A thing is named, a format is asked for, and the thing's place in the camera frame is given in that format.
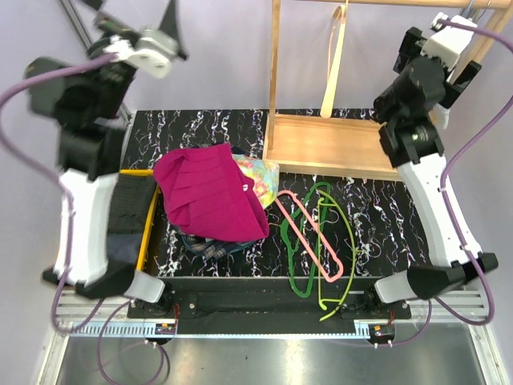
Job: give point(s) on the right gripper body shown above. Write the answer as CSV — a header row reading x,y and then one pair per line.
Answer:
x,y
410,48

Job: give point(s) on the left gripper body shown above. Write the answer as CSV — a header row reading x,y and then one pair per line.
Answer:
x,y
110,26

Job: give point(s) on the magenta pleated skirt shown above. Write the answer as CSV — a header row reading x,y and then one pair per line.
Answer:
x,y
207,195

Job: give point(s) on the floral pastel skirt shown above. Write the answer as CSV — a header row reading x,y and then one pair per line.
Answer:
x,y
265,175

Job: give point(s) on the green plastic hanger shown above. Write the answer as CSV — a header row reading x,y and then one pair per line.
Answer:
x,y
292,234

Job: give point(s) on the plaid navy skirt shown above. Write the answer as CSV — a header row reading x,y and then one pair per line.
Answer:
x,y
207,248

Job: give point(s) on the white garment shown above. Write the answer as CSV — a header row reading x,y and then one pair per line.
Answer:
x,y
442,116

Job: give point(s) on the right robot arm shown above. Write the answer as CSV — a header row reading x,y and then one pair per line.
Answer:
x,y
411,141

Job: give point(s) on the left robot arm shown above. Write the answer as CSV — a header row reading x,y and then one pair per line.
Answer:
x,y
83,100

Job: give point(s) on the cream wooden hanger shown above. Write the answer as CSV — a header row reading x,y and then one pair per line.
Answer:
x,y
334,59

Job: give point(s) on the wooden clothes rack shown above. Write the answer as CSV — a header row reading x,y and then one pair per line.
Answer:
x,y
335,146

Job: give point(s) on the yellow plastic tray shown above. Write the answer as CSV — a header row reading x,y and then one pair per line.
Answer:
x,y
149,223

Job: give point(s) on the teal plastic bin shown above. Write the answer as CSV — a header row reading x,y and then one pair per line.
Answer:
x,y
240,246

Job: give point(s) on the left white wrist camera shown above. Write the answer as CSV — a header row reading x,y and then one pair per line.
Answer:
x,y
153,53

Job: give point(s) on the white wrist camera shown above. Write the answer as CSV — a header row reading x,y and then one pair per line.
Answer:
x,y
447,43
153,53

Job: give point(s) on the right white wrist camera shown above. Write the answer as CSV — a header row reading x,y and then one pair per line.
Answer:
x,y
447,43

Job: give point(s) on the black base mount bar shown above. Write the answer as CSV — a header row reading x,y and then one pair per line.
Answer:
x,y
253,306

